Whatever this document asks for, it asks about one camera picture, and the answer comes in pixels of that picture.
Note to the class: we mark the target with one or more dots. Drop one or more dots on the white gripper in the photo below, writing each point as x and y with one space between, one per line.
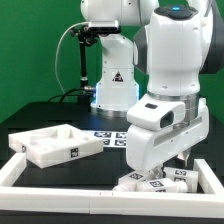
147 149

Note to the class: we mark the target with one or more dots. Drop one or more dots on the white square tabletop part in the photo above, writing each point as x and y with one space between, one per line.
54 145

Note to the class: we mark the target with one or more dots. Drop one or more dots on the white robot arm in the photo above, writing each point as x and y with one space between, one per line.
152 56

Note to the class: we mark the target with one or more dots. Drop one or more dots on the paper sheet with AprilTags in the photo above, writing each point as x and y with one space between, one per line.
111 139

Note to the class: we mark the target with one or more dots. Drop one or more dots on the white U-shaped obstacle fence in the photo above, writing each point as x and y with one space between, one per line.
208 204

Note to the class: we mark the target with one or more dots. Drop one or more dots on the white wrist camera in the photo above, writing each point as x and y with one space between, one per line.
156 115

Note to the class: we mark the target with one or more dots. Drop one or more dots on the black camera on stand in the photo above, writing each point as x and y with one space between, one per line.
88 35

